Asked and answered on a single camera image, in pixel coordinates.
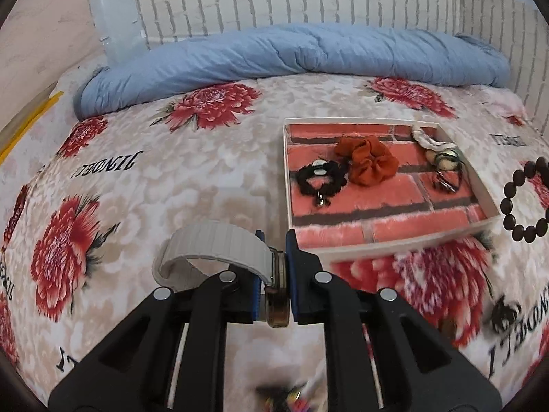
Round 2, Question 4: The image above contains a rolled blue duvet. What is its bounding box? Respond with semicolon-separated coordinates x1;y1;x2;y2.
73;23;512;121

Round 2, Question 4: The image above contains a watch with white strap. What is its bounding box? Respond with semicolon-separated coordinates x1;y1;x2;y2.
155;219;293;329

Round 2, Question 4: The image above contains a black scrunchie with pearl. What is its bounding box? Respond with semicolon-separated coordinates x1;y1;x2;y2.
297;159;348;205

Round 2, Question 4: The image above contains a cream jewelry tray brick-print lining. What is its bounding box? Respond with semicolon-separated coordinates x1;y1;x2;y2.
282;117;501;263

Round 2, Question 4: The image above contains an orange scrunchie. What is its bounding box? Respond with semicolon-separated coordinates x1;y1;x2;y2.
334;136;400;187

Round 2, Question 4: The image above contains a clear plastic sheet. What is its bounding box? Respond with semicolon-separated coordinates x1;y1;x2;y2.
83;0;150;64

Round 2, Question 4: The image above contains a dark wooden bead bracelet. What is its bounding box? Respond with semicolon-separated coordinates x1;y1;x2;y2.
500;157;549;242

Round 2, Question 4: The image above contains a yellow strip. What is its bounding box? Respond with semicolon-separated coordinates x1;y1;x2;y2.
0;90;65;166

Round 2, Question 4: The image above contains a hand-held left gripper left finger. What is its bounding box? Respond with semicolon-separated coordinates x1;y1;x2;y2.
48;229;264;412

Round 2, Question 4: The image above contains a blurred colourful small thing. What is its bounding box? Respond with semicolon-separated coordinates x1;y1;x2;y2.
256;377;321;412

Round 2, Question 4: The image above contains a floral printed blanket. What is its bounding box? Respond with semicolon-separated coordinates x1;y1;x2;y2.
0;66;549;412

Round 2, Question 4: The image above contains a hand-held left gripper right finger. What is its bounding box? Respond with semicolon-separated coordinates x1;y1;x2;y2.
285;228;502;412

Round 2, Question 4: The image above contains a cream lace scrunchie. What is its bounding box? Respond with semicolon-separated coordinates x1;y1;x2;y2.
411;123;447;152

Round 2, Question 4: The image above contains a light wooden headboard panel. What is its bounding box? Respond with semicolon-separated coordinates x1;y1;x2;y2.
0;0;106;134

